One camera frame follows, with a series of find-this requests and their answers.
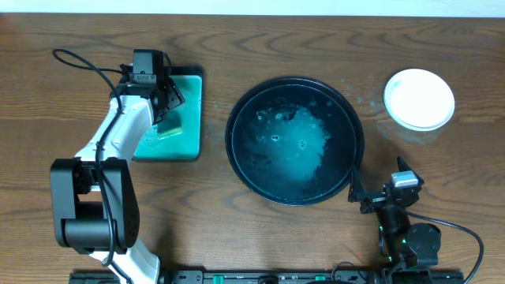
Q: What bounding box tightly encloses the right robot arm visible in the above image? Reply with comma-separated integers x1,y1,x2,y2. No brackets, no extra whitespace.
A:
348,156,441,269

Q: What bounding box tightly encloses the white plate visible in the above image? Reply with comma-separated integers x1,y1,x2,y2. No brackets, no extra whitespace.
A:
383,69,455,132

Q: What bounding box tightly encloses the yellow green sponge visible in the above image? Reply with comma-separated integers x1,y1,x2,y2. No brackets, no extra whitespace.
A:
157,111,183,139

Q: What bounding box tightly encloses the round dark tray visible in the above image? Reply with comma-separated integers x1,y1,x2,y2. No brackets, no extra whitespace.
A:
225,77,365,206

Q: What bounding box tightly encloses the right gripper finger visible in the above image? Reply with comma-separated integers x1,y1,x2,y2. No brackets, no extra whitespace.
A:
396,156,413,172
348,166,367,203

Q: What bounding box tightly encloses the rectangular tray with soapy water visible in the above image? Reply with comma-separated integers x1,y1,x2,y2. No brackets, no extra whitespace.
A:
133,66,204,162

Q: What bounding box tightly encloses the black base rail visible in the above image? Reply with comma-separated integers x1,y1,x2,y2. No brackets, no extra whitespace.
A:
69,269,466,284

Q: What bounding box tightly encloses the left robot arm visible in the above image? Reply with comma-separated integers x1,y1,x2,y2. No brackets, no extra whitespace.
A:
50,75,185,283

